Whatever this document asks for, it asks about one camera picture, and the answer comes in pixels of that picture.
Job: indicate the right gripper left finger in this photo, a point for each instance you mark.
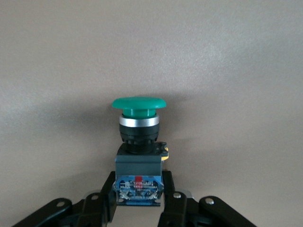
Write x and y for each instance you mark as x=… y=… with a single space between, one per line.
x=94 y=208

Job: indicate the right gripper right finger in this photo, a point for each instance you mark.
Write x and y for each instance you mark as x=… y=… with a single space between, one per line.
x=180 y=210

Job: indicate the green push button switch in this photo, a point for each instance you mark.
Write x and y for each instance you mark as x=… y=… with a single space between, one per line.
x=138 y=142

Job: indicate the brown table mat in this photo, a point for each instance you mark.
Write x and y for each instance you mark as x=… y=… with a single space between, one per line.
x=71 y=59

